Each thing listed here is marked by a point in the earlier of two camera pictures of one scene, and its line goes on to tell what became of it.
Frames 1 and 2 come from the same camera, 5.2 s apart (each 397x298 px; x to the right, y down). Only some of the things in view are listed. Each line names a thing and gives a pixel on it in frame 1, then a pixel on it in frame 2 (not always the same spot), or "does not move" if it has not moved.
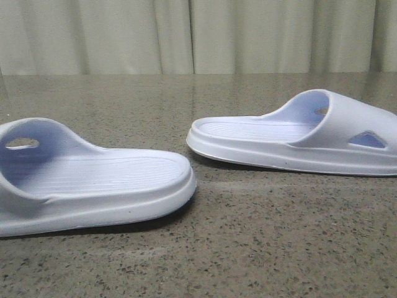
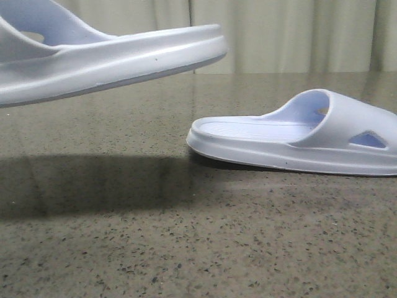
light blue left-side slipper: x=62 y=184 to x=44 y=51
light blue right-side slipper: x=314 y=130 does not move
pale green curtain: x=44 y=37 does not move
